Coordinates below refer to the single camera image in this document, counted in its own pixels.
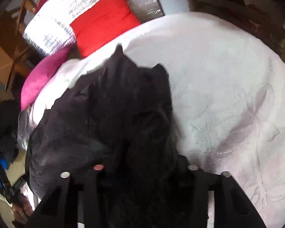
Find person's left hand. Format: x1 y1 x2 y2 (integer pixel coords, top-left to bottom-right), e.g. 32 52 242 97
13 193 35 224

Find pile of dark clothes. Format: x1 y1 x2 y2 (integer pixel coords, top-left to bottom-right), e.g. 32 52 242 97
0 99 22 164

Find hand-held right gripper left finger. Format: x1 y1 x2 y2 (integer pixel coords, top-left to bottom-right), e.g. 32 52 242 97
26 164 110 228

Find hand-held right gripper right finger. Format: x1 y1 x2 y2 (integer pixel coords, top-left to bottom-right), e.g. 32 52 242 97
176 155 267 228

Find pink pillow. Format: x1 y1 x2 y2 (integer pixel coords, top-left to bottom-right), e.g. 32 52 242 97
21 47 71 111

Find red pillow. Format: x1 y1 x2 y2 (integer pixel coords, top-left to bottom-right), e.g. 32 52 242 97
70 0 142 58

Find black jacket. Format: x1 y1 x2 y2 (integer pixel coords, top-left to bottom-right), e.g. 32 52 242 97
25 44 209 228

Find wooden chair frame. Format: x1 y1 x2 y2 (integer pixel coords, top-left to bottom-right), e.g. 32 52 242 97
5 0 39 93

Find silver foil insulation panel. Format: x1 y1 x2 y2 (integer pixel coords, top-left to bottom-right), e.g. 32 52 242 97
22 0 165 57

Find white bed blanket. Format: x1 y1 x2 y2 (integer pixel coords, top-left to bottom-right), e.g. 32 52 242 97
17 12 285 228

